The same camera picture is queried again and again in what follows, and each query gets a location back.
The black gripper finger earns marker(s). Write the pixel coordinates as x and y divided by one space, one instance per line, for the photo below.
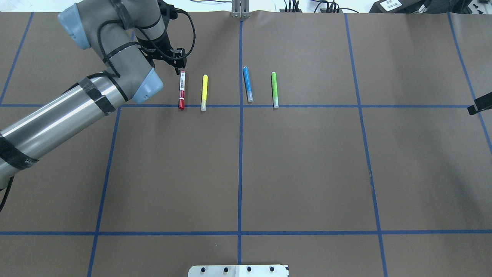
481 104

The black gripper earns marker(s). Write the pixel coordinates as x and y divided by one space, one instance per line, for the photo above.
163 45

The red whiteboard marker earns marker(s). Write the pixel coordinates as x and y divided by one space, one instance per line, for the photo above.
182 90

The blue highlighter marker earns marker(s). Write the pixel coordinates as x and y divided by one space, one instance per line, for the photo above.
247 83

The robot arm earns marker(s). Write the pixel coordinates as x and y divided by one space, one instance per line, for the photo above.
127 35

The yellow highlighter marker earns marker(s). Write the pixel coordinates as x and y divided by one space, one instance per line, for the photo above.
204 94

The green highlighter marker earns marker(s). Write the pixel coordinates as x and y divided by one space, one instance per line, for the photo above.
274 85

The black power adapter box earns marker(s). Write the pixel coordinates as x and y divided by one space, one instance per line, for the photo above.
396 6

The aluminium frame post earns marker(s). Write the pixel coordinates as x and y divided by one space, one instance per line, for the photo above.
240 9

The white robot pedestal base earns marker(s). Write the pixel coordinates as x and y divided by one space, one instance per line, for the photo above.
258 270

